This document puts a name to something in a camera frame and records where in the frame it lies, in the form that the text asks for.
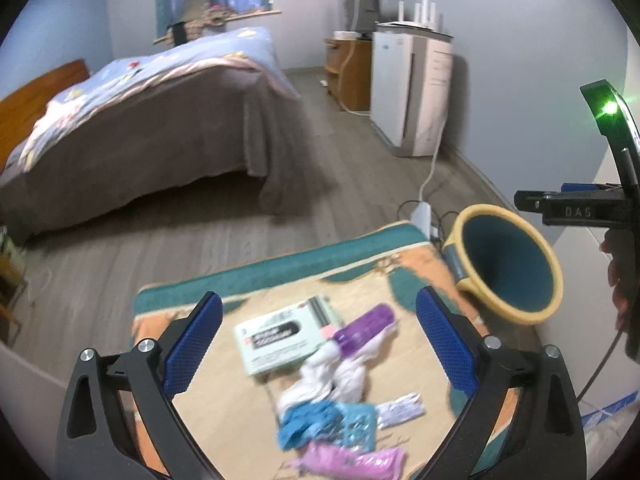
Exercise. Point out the wooden bed headboard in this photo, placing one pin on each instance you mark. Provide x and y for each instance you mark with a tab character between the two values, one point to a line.
35	95

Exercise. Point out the bed with grey blanket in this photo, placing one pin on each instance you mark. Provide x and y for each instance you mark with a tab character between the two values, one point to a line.
150	140

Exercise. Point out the pink packet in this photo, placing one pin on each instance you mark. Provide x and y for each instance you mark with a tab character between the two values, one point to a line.
345	460

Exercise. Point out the patterned teal orange cushion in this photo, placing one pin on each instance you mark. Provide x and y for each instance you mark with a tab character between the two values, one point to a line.
225	410

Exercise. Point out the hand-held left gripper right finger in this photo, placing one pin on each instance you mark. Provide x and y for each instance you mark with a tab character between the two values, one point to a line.
445	345

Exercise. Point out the white router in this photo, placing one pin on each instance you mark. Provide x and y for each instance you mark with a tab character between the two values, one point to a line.
420	15

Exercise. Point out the white object on cabinet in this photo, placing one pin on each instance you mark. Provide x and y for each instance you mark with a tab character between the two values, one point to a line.
347	35

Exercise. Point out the white air purifier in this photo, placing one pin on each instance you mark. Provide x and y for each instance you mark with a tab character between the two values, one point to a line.
395	95

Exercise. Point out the window sill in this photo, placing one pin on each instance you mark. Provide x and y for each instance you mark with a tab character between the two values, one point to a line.
260	14

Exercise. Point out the green white medicine box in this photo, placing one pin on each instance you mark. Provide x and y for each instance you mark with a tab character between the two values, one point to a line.
280	340

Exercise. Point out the wooden cabinet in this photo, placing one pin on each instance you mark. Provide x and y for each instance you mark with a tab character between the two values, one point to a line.
355	75

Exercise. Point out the blue printed quilt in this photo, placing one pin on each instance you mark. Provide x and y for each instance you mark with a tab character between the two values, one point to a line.
165	65

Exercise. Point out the blister pack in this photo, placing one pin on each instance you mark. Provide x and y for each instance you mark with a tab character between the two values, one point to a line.
357	427

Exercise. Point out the pile of clothes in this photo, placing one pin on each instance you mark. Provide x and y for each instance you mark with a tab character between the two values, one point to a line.
210	15

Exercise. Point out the white power strip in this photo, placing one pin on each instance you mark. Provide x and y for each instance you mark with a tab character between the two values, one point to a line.
422	217

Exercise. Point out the purple plastic bottle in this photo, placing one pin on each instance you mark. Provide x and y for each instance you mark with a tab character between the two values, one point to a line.
362	330

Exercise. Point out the person's right hand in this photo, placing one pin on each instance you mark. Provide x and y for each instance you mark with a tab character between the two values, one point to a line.
617	285

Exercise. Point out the blue glove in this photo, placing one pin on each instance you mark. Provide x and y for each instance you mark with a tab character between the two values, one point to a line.
300	425

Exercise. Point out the white tissue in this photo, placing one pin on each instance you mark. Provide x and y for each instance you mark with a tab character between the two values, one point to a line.
325	380

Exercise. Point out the flat screen monitor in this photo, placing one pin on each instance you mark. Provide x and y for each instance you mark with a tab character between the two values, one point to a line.
365	2

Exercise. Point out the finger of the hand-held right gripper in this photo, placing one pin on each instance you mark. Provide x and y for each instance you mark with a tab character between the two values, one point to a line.
577	187
575	210

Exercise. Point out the white door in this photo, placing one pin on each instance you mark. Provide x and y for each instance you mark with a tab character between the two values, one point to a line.
580	350

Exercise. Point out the teal bucket with yellow rim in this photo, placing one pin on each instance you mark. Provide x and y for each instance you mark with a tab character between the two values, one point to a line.
505	255

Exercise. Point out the crinkled plastic sheet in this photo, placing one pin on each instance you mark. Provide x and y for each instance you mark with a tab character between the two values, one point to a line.
610	435

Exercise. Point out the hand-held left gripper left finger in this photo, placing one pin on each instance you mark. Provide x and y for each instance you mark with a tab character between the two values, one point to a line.
192	350

